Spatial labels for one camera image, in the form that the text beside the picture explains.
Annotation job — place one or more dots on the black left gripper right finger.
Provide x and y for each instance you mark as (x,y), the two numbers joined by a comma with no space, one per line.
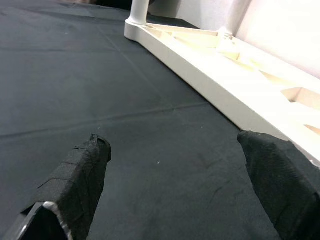
(282,190)

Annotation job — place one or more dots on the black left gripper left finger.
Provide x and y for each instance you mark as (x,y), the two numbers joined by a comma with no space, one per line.
(72,190)

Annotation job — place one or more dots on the white plastic table leg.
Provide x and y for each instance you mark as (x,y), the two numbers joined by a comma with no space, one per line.
(231,17)
(138,11)

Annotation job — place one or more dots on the cream plastic children table top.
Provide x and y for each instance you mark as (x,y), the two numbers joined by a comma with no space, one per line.
(212,82)

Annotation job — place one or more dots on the black table cloth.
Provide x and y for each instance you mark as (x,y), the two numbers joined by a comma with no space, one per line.
(100,100)

